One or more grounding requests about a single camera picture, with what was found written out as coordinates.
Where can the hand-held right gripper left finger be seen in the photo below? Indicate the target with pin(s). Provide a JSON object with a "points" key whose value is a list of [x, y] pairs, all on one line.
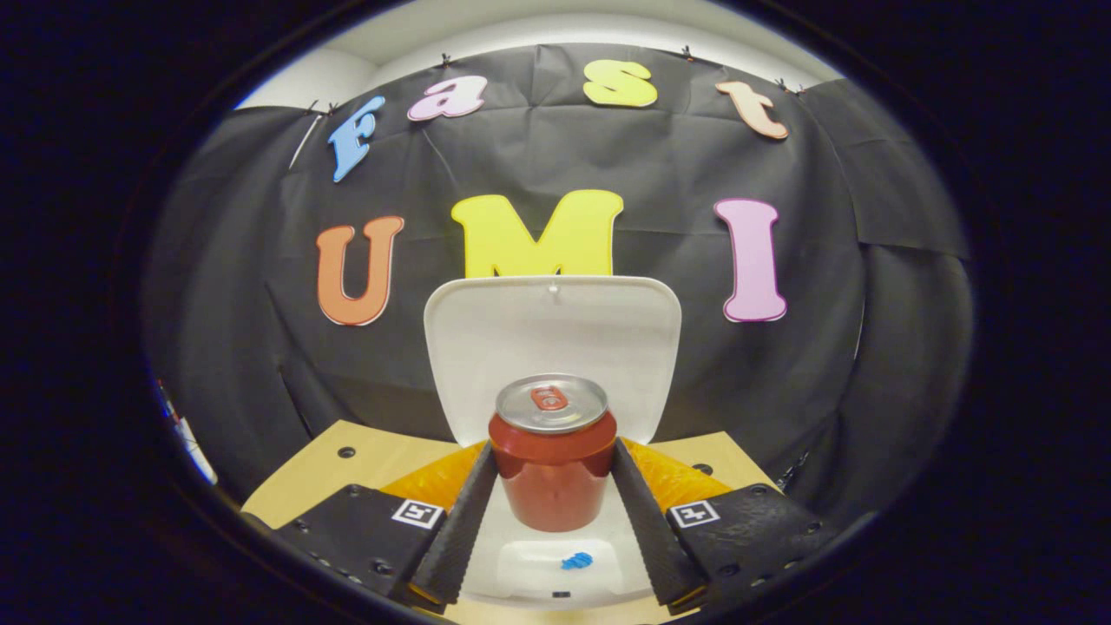
{"points": [[464, 529]]}

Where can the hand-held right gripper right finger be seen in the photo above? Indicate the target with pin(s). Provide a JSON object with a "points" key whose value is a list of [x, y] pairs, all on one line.
{"points": [[647, 529]]}

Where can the blue paper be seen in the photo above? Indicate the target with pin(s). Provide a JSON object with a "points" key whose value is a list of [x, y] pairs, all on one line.
{"points": [[577, 561]]}

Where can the red pop can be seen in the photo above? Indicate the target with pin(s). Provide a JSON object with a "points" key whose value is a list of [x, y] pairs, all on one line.
{"points": [[551, 469]]}

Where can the white desktop garbage bin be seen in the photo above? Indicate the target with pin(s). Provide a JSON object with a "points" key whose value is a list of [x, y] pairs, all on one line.
{"points": [[486, 347]]}

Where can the wooden desktop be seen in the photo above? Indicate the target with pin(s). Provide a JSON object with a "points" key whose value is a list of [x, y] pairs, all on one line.
{"points": [[304, 477]]}

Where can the white side table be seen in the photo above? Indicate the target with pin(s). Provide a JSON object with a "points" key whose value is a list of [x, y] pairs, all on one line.
{"points": [[198, 451]]}

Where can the black backdrop cloth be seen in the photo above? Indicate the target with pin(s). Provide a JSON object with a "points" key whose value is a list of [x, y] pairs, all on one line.
{"points": [[538, 156]]}

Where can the row of black cloth clips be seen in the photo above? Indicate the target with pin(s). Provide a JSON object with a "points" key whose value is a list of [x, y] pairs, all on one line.
{"points": [[445, 60]]}

